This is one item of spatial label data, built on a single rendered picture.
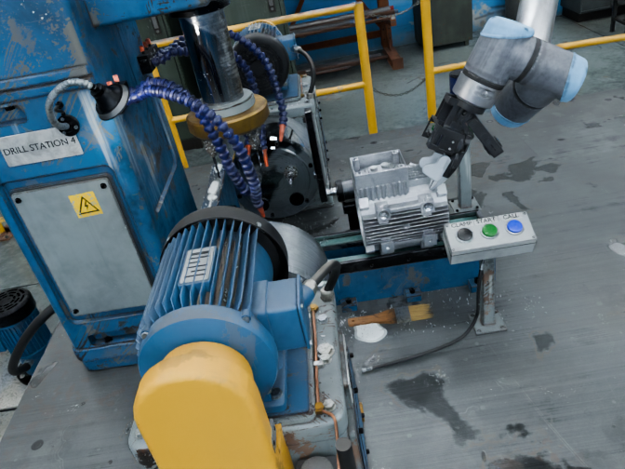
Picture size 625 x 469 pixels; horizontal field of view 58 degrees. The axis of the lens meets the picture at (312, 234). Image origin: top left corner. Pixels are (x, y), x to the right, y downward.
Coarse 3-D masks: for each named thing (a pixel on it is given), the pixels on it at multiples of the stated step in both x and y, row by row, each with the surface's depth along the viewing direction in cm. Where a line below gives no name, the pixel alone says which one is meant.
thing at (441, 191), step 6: (438, 186) 127; (444, 186) 127; (438, 192) 127; (444, 192) 127; (360, 198) 128; (366, 198) 128; (360, 204) 128; (366, 204) 128; (360, 210) 129; (438, 234) 135; (372, 246) 134; (366, 252) 134; (372, 252) 135
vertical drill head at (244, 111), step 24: (192, 24) 109; (216, 24) 110; (192, 48) 112; (216, 48) 111; (216, 72) 114; (216, 96) 116; (240, 96) 119; (192, 120) 119; (240, 120) 115; (264, 120) 120; (216, 168) 125
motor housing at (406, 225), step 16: (416, 176) 130; (416, 192) 129; (432, 192) 129; (400, 208) 127; (416, 208) 128; (368, 224) 129; (384, 224) 128; (400, 224) 129; (416, 224) 129; (432, 224) 130; (368, 240) 130; (384, 240) 131; (400, 240) 132; (416, 240) 132
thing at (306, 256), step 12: (276, 228) 111; (288, 228) 112; (288, 240) 108; (300, 240) 110; (312, 240) 114; (288, 252) 105; (300, 252) 107; (312, 252) 110; (324, 252) 116; (288, 264) 101; (300, 264) 103; (312, 264) 106; (288, 276) 100; (300, 276) 100
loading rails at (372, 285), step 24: (456, 216) 146; (480, 216) 143; (336, 240) 147; (360, 240) 145; (360, 264) 137; (384, 264) 137; (408, 264) 137; (432, 264) 138; (456, 264) 138; (336, 288) 141; (360, 288) 141; (384, 288) 141; (408, 288) 141; (432, 288) 142
